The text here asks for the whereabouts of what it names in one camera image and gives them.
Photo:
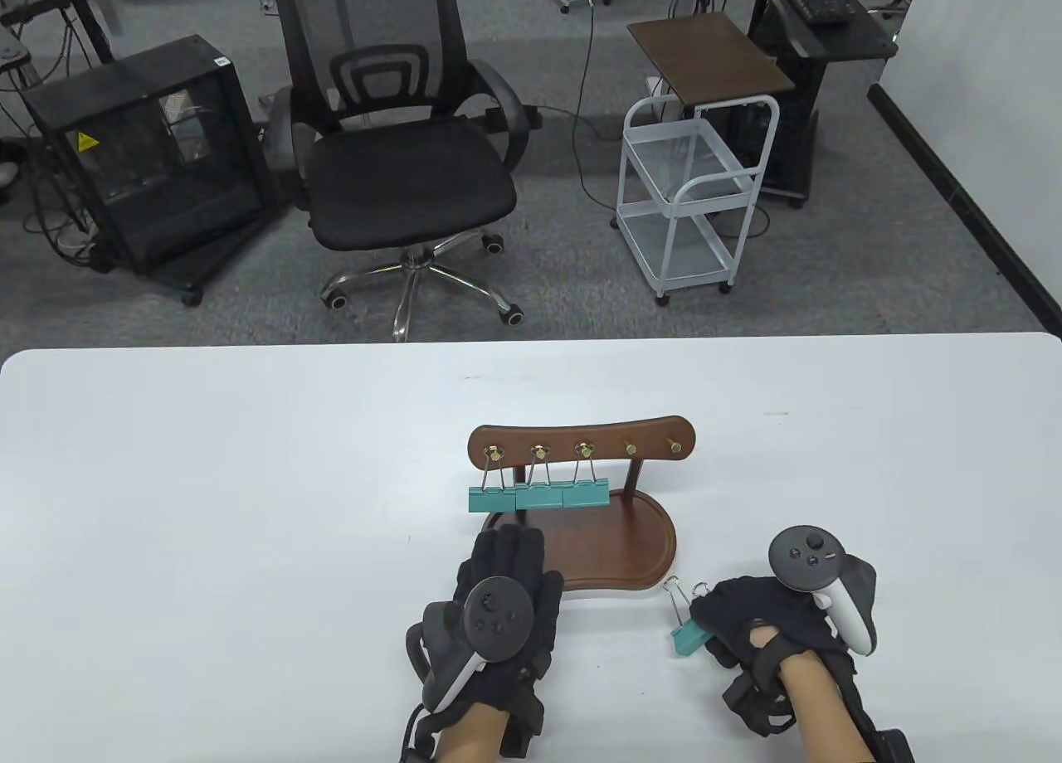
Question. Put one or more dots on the person's left hand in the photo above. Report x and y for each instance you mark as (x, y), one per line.
(514, 551)

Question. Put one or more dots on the person's right hand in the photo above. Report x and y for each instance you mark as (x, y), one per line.
(738, 605)

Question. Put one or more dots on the brown wooden key rack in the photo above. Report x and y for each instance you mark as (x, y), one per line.
(581, 431)

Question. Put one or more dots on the person's right forearm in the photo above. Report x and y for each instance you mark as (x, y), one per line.
(821, 713)

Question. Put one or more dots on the person's left forearm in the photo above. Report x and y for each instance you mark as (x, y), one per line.
(473, 738)

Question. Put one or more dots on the black VR controller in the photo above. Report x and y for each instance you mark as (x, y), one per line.
(805, 560)
(498, 618)

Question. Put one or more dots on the black mesh office chair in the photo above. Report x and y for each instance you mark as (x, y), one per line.
(406, 182)

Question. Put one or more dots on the black wheeled computer stand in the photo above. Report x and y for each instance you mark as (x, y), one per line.
(216, 257)

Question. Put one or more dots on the black power strip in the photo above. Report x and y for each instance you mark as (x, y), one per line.
(535, 119)

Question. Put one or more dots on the black desktop tower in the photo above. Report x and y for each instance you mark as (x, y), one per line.
(757, 137)

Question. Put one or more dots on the brown wooden side table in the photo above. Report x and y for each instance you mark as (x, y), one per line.
(705, 54)

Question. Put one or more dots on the white power strip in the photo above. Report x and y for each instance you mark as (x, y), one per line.
(76, 245)

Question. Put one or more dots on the black glass computer case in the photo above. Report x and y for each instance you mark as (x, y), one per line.
(149, 157)

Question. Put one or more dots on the black computer desk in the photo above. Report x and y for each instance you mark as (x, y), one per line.
(854, 37)

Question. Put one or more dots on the white desk leg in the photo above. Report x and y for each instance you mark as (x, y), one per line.
(106, 0)

